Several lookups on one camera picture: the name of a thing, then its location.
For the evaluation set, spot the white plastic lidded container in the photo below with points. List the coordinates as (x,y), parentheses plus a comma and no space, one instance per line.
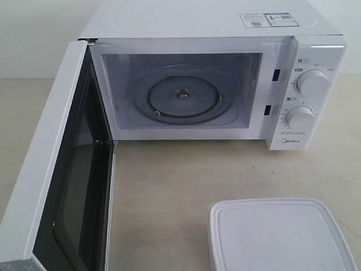
(276,234)

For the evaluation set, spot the white microwave door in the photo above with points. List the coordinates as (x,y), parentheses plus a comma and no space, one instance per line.
(59,213)

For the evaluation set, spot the glass microwave turntable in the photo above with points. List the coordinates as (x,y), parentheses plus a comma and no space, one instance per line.
(182,95)

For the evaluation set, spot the white Midea microwave oven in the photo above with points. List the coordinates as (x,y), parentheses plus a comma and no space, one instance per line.
(130,38)

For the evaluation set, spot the lower white control knob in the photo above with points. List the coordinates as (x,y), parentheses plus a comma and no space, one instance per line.
(300,118)

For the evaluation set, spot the white control knob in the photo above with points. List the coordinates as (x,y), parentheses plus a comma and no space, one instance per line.
(300,118)
(312,82)

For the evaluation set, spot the white warning label sticker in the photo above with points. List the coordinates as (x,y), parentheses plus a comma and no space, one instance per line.
(254,21)

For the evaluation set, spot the upper white control knob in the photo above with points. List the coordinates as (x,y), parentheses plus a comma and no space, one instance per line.
(312,82)

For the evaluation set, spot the blue energy label sticker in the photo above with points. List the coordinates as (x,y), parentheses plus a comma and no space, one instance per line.
(281,20)

